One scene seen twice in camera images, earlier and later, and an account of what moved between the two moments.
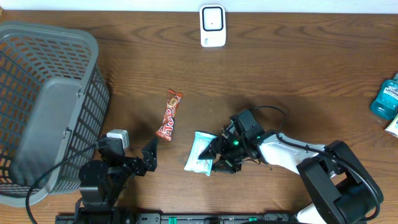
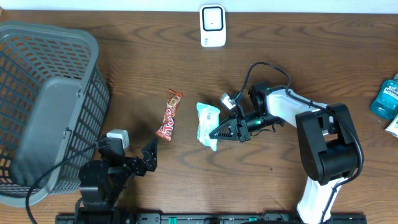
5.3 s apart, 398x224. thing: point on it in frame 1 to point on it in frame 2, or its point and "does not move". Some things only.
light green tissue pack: x=194 y=163 to x=208 y=121
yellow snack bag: x=393 y=127 does not move
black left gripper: x=149 y=160 does not move
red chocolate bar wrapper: x=166 y=129 does not move
